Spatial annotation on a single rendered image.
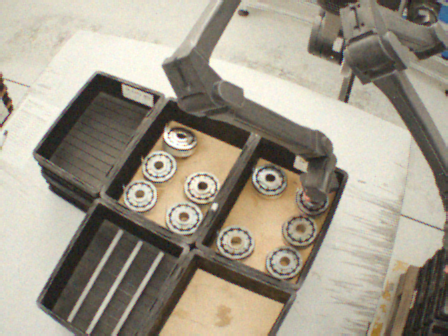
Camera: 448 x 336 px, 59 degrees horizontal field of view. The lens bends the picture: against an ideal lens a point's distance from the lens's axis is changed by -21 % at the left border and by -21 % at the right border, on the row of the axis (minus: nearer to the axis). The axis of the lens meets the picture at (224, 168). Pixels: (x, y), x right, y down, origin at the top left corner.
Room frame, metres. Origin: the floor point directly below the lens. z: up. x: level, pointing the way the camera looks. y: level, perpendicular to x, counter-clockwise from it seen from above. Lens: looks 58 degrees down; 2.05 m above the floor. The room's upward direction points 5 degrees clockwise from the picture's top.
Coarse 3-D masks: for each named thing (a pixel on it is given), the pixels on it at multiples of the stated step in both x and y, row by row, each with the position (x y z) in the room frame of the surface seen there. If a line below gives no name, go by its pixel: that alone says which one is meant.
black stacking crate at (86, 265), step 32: (96, 224) 0.53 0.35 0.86; (128, 224) 0.53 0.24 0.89; (96, 256) 0.44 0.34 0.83; (128, 256) 0.46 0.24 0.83; (64, 288) 0.31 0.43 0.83; (96, 288) 0.34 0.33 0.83; (128, 288) 0.36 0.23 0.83; (160, 288) 0.37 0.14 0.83; (64, 320) 0.21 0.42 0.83; (128, 320) 0.26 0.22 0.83
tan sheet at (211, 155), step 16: (160, 144) 0.84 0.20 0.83; (208, 144) 0.85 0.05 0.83; (224, 144) 0.86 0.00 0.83; (176, 160) 0.79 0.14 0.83; (192, 160) 0.79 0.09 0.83; (208, 160) 0.80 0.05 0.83; (224, 160) 0.80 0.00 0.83; (176, 176) 0.73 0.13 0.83; (224, 176) 0.75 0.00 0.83; (160, 192) 0.68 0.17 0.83; (176, 192) 0.68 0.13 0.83; (160, 208) 0.62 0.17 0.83
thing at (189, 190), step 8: (192, 176) 0.72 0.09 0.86; (200, 176) 0.72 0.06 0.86; (208, 176) 0.72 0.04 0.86; (184, 184) 0.69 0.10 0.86; (192, 184) 0.69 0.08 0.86; (216, 184) 0.70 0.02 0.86; (192, 192) 0.67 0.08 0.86; (216, 192) 0.68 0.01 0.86; (192, 200) 0.64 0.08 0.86; (200, 200) 0.65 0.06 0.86; (208, 200) 0.65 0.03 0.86
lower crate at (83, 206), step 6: (42, 174) 0.69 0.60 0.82; (48, 180) 0.68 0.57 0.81; (48, 186) 0.71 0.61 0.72; (54, 186) 0.69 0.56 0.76; (60, 186) 0.66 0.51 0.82; (54, 192) 0.69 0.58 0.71; (60, 192) 0.68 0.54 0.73; (66, 192) 0.65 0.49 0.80; (66, 198) 0.67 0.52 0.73; (72, 198) 0.65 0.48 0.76; (78, 198) 0.63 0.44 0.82; (72, 204) 0.65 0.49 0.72; (78, 204) 0.65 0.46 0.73; (84, 204) 0.64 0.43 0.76; (90, 204) 0.61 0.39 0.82; (84, 210) 0.64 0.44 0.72
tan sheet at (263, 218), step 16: (288, 176) 0.77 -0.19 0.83; (288, 192) 0.71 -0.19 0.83; (240, 208) 0.65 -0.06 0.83; (256, 208) 0.65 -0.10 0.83; (272, 208) 0.66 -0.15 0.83; (288, 208) 0.66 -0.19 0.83; (224, 224) 0.59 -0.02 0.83; (240, 224) 0.60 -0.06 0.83; (256, 224) 0.60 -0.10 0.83; (272, 224) 0.61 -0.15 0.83; (320, 224) 0.61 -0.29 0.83; (256, 240) 0.55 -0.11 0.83; (272, 240) 0.55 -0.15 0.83; (256, 256) 0.50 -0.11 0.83; (304, 256) 0.51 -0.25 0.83
